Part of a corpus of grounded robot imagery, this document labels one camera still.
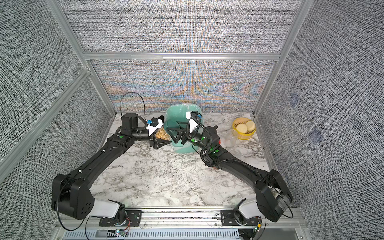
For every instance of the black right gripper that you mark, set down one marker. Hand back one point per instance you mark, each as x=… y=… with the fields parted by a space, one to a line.
x=184 y=136

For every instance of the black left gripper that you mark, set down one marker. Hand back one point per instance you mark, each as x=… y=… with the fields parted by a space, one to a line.
x=156 y=144

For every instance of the green-lidded peanut jar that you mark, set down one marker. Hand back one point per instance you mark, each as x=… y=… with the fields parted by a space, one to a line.
x=161 y=134

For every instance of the green jar lid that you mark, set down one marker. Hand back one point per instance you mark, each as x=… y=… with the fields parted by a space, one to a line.
x=170 y=123

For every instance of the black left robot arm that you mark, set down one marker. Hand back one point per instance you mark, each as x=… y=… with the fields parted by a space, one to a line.
x=71 y=193

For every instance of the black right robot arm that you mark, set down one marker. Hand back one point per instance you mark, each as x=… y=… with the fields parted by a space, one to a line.
x=272 y=196

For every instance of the green plastic trash bin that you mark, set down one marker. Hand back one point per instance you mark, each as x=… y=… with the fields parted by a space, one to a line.
x=183 y=120

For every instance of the clear plastic bin liner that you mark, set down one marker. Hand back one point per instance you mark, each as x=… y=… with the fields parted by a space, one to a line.
x=180 y=111

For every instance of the front cream steamed bun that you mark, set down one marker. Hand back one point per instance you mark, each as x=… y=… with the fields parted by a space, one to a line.
x=241 y=128

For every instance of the cream steamed bun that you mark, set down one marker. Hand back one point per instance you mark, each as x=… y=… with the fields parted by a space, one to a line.
x=241 y=128
x=251 y=126

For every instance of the yellow-rimmed bamboo steamer basket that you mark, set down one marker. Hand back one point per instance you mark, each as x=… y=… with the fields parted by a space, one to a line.
x=243 y=120

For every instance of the rear cream steamed bun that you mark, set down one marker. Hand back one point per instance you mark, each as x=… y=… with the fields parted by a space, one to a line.
x=251 y=126

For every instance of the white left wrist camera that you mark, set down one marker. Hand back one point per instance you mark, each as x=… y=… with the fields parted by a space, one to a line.
x=152 y=128

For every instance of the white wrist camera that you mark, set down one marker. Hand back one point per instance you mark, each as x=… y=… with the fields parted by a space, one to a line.
x=194 y=118
x=152 y=128

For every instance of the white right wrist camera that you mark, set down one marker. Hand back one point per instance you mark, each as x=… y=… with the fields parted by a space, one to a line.
x=194 y=118

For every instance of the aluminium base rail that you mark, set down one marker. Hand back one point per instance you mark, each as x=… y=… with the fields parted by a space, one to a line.
x=184 y=223

